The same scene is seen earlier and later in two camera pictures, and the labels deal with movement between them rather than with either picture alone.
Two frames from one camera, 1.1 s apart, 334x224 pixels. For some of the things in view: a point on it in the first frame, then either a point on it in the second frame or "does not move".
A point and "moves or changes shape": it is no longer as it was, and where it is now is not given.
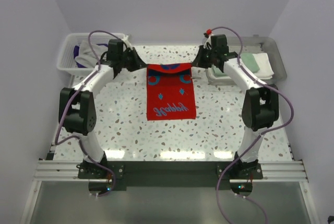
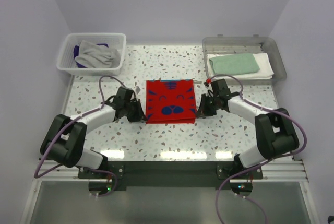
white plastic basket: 66,61 does not move
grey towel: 86,58 does not move
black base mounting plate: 170,174 does not move
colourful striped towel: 170,92 moves or changes shape
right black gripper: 199,61 → 203,111
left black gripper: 138,62 → 139,116
